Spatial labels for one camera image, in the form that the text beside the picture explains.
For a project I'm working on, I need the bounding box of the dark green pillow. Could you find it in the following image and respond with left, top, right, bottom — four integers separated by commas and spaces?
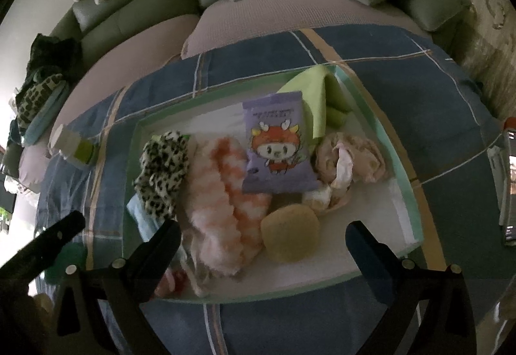
397, 0, 472, 32

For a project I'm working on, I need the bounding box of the leopard print scrunchie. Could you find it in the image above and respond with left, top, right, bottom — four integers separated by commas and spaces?
134, 130, 191, 219

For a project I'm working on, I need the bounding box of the blue plaid blanket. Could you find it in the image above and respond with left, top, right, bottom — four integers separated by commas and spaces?
34, 26, 509, 355

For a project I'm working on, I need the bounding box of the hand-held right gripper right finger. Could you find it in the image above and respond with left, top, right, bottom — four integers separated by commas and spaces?
344, 220, 478, 355

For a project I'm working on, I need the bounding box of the purple snack packet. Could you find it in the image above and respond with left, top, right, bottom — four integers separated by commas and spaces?
241, 91, 319, 194

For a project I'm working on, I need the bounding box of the small white orange soft toy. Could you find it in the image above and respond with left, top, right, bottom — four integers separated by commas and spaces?
302, 183, 333, 212

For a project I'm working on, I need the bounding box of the blue face mask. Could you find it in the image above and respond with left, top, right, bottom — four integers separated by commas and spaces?
127, 194, 166, 243

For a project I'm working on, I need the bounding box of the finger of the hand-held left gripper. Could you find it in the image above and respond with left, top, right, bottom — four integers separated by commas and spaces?
16, 212, 86, 279

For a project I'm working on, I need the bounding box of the light green cloth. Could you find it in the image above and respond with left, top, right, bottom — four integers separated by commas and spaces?
276, 65, 352, 140

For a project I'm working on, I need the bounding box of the round yellow sponge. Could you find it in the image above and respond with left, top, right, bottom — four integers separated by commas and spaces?
260, 204, 321, 263

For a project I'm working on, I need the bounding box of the white tray box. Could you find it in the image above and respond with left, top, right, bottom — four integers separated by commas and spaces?
126, 65, 424, 304

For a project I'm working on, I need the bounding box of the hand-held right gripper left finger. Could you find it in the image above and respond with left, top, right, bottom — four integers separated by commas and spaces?
54, 218, 183, 355

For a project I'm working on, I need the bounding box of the pink floral cloth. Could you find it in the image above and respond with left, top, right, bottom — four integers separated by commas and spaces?
313, 132, 390, 188

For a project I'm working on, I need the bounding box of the teal wipes pack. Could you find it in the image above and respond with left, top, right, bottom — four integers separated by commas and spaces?
42, 242, 87, 285

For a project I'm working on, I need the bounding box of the pink waffle sofa cover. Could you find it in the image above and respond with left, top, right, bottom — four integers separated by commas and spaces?
18, 0, 424, 186

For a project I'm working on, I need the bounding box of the leopard pattern cushion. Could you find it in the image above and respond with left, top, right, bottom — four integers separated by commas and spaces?
16, 74, 65, 129

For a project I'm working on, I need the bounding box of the grey-green sofa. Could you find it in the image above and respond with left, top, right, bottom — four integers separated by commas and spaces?
16, 0, 476, 178

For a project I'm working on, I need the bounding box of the white plastic bottle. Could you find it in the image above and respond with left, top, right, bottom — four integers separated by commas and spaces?
48, 124, 99, 169

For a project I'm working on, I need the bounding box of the pink striped fuzzy sock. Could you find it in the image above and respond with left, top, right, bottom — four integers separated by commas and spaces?
187, 137, 274, 277

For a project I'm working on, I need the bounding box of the red and white cloth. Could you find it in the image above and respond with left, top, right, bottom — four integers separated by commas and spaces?
155, 266, 190, 297

